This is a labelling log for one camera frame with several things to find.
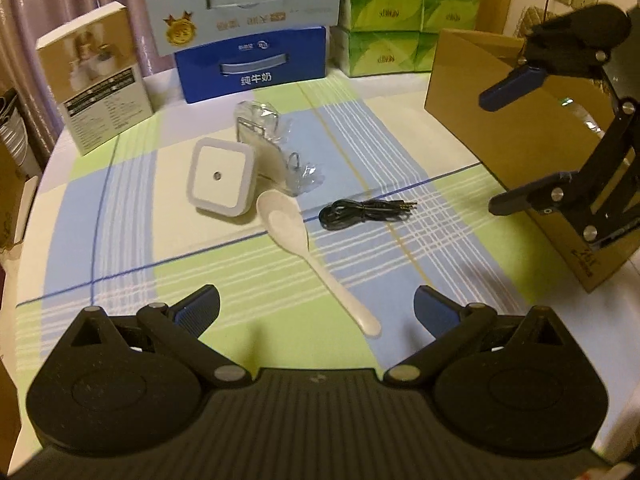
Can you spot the white plastic spoon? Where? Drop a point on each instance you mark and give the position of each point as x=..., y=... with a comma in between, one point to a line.
x=285, y=225

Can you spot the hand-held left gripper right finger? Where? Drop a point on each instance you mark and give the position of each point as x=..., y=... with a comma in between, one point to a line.
x=435, y=312

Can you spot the stacked brown cardboard boxes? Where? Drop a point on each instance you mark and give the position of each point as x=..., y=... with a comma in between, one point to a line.
x=15, y=200

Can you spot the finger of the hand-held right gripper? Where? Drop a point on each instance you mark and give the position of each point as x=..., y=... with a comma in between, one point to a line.
x=530, y=195
x=510, y=87

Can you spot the light blue milk carton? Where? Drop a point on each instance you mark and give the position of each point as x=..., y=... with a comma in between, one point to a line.
x=240, y=5

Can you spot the clear plastic wrapped item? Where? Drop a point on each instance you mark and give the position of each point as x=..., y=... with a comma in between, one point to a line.
x=280, y=155

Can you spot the checked tablecloth desktop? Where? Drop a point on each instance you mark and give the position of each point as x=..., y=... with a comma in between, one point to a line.
x=250, y=270

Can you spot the stack of green tissue packs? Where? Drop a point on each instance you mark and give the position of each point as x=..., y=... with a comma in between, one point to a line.
x=395, y=15

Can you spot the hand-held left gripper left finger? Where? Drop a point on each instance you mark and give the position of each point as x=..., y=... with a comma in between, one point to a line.
x=197, y=310

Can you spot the wicker chair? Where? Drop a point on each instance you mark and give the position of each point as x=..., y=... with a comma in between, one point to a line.
x=532, y=20

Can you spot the stacked metal buckets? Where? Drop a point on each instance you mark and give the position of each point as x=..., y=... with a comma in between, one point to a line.
x=11, y=125

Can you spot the brown cardboard box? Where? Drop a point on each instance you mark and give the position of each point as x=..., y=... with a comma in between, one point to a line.
x=475, y=120

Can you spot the dark blue milk carton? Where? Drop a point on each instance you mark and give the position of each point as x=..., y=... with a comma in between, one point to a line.
x=250, y=70

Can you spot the white and brown product box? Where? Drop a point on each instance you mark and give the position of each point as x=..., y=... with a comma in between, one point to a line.
x=95, y=85

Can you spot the white square night light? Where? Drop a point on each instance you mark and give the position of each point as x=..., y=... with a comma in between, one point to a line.
x=220, y=175

